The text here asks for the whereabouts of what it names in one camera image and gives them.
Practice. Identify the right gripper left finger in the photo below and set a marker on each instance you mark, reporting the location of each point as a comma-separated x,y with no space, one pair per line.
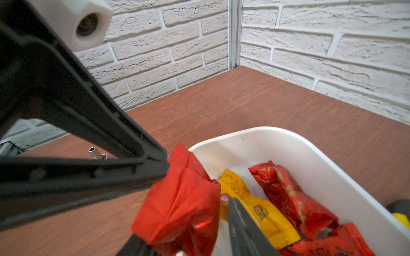
135,246

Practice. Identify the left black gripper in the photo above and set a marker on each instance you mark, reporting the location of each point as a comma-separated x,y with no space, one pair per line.
42,78

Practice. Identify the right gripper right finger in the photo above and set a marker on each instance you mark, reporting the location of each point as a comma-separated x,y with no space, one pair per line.
246,238

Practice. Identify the yellow tea bag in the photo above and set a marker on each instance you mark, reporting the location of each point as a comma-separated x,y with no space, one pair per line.
273,224

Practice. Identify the red tea bag box front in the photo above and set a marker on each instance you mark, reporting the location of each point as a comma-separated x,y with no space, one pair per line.
182,211

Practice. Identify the red tea bag box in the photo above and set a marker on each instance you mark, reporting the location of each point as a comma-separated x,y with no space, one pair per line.
182,211
345,240

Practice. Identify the red tea bag in box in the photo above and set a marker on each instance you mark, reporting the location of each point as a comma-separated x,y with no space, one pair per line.
306,215

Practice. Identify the white plastic storage box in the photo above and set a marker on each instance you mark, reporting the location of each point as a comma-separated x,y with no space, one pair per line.
318,176

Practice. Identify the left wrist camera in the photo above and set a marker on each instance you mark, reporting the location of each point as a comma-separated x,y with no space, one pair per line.
81,24

